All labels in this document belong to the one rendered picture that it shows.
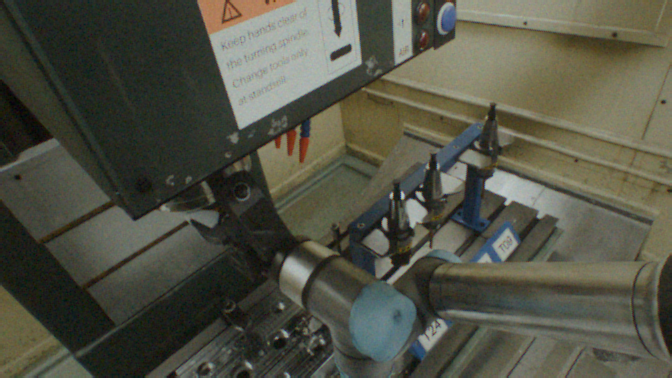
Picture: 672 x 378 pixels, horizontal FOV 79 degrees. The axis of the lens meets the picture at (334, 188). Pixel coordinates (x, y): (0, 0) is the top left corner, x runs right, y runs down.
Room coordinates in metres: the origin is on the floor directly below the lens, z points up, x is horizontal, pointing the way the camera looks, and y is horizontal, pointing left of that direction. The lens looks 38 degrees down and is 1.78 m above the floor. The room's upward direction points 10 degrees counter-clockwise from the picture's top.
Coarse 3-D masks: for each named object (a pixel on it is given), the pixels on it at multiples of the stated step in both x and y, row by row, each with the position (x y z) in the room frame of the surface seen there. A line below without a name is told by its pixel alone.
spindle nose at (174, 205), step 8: (240, 160) 0.45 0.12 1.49; (248, 160) 0.48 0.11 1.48; (232, 168) 0.44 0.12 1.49; (240, 168) 0.45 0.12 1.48; (248, 168) 0.47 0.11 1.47; (216, 176) 0.42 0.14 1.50; (224, 176) 0.43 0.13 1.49; (200, 184) 0.41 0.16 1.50; (208, 184) 0.41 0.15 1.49; (216, 184) 0.42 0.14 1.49; (192, 192) 0.41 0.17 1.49; (200, 192) 0.41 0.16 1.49; (208, 192) 0.41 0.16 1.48; (176, 200) 0.41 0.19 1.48; (184, 200) 0.41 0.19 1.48; (192, 200) 0.41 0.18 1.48; (200, 200) 0.41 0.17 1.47; (208, 200) 0.41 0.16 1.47; (216, 200) 0.42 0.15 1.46; (160, 208) 0.41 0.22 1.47; (168, 208) 0.41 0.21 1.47; (176, 208) 0.41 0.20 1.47; (184, 208) 0.41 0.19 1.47; (192, 208) 0.41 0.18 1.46
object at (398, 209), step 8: (392, 200) 0.55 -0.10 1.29; (400, 200) 0.55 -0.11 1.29; (392, 208) 0.55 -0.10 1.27; (400, 208) 0.55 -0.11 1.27; (392, 216) 0.55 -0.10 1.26; (400, 216) 0.54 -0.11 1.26; (408, 216) 0.55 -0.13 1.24; (392, 224) 0.55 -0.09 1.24; (400, 224) 0.54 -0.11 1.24; (408, 224) 0.55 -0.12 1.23
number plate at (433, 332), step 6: (432, 324) 0.51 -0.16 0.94; (438, 324) 0.51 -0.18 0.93; (444, 324) 0.51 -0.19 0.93; (426, 330) 0.50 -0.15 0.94; (432, 330) 0.50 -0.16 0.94; (438, 330) 0.50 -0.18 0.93; (444, 330) 0.50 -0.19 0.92; (426, 336) 0.49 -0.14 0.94; (432, 336) 0.49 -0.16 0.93; (438, 336) 0.49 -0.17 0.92; (426, 342) 0.48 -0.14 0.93; (432, 342) 0.48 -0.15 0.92; (426, 348) 0.47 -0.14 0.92
